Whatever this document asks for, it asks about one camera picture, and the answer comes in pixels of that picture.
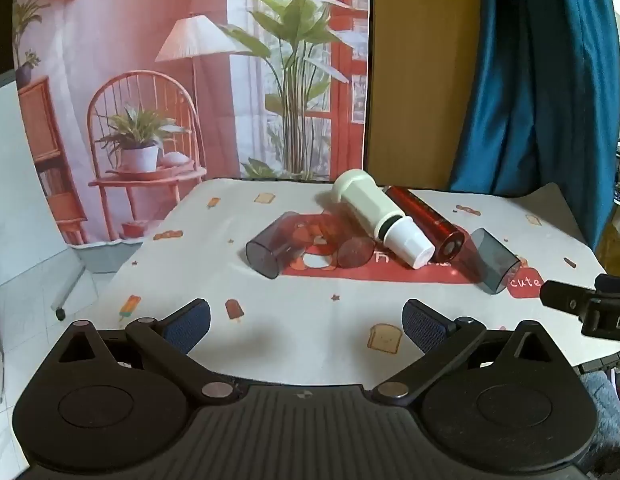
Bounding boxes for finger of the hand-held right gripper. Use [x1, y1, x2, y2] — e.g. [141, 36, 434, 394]
[539, 280, 599, 317]

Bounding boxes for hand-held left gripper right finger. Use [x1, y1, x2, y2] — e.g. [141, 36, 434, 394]
[372, 299, 562, 404]

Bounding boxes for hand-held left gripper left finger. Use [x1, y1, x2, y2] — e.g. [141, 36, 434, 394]
[49, 299, 237, 402]

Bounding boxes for grey translucent cup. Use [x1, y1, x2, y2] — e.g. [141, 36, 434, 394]
[245, 226, 311, 279]
[470, 228, 522, 295]

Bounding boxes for red translucent cup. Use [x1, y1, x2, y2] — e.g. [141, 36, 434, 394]
[290, 227, 376, 269]

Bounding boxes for printed white tablecloth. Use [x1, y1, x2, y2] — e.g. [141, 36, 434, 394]
[55, 177, 616, 391]

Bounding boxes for grey fluffy cloth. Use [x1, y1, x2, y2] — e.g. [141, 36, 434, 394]
[577, 367, 620, 480]

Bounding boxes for red metallic bottle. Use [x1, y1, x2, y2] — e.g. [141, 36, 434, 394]
[382, 185, 466, 264]

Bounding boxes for white plastic bottle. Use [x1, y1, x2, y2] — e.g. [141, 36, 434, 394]
[332, 169, 436, 270]

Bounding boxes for blue curtain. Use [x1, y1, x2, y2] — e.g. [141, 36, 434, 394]
[447, 0, 620, 253]

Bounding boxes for printed room backdrop cloth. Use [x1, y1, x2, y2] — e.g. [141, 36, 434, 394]
[12, 0, 375, 261]

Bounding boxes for white standing board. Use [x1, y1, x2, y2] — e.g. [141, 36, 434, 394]
[0, 77, 87, 322]

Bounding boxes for brown wooden panel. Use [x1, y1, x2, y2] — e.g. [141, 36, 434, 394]
[365, 0, 487, 192]

